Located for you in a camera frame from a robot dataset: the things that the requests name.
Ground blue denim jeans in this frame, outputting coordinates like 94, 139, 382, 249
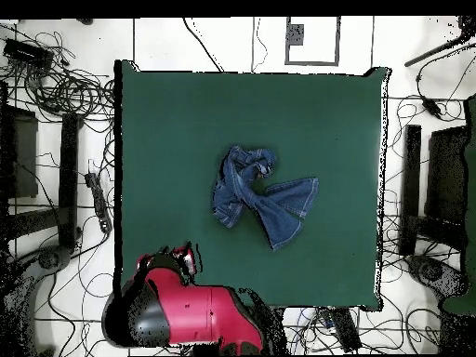
210, 144, 320, 252

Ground dark flat panel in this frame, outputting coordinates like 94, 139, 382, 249
0, 103, 39, 200
424, 125, 470, 224

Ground dark green table cloth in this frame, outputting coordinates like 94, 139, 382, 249
112, 59, 391, 313

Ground black power strip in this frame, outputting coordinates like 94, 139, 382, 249
319, 307, 363, 353
84, 171, 113, 234

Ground black wheeled chair base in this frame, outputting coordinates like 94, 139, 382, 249
0, 245, 73, 356
404, 254, 470, 298

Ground black power adapter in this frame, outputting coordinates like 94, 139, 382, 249
421, 97, 443, 119

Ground black tripod pole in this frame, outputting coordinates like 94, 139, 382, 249
403, 16, 476, 68

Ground black electronics box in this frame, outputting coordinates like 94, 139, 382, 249
2, 37, 55, 70

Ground black floor cable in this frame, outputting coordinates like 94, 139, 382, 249
181, 17, 225, 73

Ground black stand base frame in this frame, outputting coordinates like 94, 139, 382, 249
399, 124, 468, 258
5, 112, 84, 250

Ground grey square floor frame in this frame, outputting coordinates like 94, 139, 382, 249
284, 16, 341, 67

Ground black cable tangle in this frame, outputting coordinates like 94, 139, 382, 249
0, 29, 116, 124

